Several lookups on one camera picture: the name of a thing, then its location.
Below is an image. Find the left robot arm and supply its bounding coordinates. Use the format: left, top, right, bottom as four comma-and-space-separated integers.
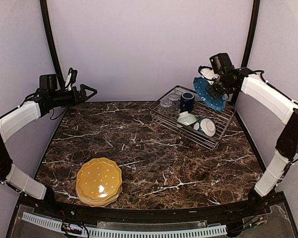
0, 84, 97, 216

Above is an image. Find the clear glass cup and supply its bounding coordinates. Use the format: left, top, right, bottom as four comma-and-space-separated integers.
168, 93, 181, 108
158, 100, 172, 115

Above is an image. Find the clear glass cup far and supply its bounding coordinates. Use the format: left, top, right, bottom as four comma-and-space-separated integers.
168, 93, 181, 108

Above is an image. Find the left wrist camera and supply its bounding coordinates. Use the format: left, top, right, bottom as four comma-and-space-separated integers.
64, 67, 77, 91

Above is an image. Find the small white cup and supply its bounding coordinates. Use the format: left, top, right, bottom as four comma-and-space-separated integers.
193, 122, 200, 131

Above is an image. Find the black right corner post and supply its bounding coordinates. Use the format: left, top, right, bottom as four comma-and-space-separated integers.
228, 0, 261, 105

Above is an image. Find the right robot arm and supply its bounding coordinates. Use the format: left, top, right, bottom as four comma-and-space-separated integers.
199, 66, 298, 215

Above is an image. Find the blue dotted plate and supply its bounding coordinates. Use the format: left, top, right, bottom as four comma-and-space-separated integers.
193, 77, 225, 111

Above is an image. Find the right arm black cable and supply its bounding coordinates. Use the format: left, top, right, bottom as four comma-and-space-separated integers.
253, 69, 298, 179

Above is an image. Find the white slotted cable duct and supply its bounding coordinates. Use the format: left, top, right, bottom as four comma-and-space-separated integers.
22, 212, 227, 238

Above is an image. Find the pale green ribbed bowl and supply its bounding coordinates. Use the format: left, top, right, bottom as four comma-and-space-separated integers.
177, 111, 197, 126

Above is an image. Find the black left corner post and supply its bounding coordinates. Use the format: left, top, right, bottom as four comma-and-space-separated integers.
39, 0, 63, 76

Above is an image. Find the metal wire dish rack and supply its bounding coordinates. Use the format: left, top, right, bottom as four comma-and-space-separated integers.
149, 85, 235, 150

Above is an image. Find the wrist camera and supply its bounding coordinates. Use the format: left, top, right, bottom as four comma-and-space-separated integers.
198, 53, 234, 81
64, 67, 77, 91

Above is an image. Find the black corner post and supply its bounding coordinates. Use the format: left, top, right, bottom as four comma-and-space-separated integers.
228, 0, 261, 105
39, 0, 63, 76

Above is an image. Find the white blue bowl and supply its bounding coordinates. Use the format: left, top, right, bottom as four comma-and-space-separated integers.
198, 118, 216, 137

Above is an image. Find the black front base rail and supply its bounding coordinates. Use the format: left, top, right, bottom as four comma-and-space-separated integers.
11, 192, 293, 232

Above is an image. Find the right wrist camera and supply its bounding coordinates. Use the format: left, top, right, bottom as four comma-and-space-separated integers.
198, 53, 234, 81

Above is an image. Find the clear glass cup near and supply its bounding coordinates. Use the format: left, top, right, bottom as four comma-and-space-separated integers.
158, 100, 172, 115

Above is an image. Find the dark blue mug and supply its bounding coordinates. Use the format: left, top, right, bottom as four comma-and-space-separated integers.
179, 92, 195, 112

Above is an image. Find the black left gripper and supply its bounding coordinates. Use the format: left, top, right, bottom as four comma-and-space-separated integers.
50, 84, 97, 107

